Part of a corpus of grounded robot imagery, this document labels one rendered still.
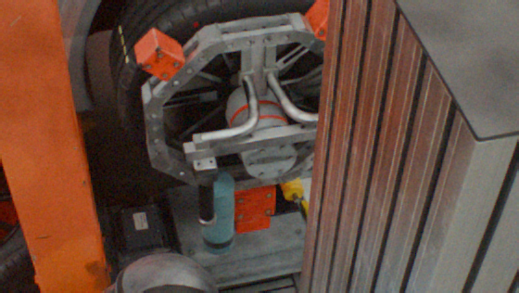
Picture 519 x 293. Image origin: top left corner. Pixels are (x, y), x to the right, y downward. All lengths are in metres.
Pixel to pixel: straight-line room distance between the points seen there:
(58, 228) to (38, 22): 0.56
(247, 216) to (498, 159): 1.92
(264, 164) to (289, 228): 0.68
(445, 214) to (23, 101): 1.11
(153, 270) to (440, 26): 0.65
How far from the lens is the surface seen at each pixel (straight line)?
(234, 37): 1.93
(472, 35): 0.55
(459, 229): 0.55
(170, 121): 2.31
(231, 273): 2.66
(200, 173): 1.88
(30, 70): 1.51
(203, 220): 2.02
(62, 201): 1.77
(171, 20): 1.98
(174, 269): 1.10
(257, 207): 2.37
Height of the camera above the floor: 2.36
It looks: 48 degrees down
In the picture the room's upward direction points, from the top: 2 degrees clockwise
